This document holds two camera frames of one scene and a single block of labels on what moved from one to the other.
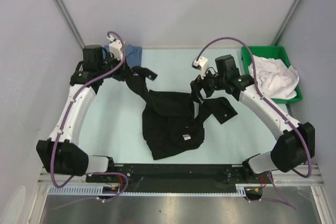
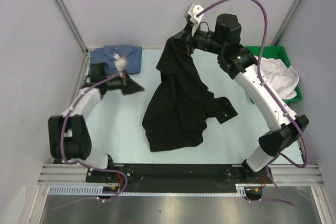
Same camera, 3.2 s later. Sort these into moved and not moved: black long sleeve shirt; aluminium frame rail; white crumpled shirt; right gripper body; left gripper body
Moved: black long sleeve shirt; right gripper body; left gripper body
Not moved: white crumpled shirt; aluminium frame rail
